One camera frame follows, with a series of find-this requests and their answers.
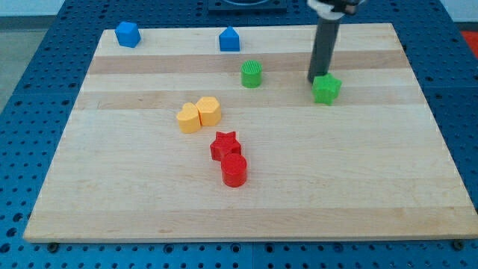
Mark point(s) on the yellow heart block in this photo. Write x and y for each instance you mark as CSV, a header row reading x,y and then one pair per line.
x,y
188,118

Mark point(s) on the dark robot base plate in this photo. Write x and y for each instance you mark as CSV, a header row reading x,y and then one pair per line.
x,y
222,6

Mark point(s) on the red star block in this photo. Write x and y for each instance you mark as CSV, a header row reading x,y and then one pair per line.
x,y
224,143

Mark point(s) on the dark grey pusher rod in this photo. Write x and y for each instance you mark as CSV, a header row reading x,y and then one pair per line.
x,y
323,48

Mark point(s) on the green cylinder block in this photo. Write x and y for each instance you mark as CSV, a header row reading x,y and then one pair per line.
x,y
251,73

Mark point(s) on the blue pentagon block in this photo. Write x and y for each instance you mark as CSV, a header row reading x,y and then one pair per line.
x,y
229,40

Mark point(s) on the green star block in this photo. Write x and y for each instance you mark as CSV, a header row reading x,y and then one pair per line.
x,y
326,88

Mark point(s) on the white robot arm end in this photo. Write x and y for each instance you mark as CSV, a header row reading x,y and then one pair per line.
x,y
335,9

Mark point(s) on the blue cube block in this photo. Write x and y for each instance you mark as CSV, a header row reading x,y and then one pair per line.
x,y
127,34

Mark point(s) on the red cylinder block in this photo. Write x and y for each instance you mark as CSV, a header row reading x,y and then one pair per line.
x,y
234,170

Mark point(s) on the wooden board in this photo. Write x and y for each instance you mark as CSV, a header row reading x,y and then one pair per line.
x,y
371,166

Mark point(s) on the yellow hexagon block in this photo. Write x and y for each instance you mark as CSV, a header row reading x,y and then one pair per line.
x,y
209,110

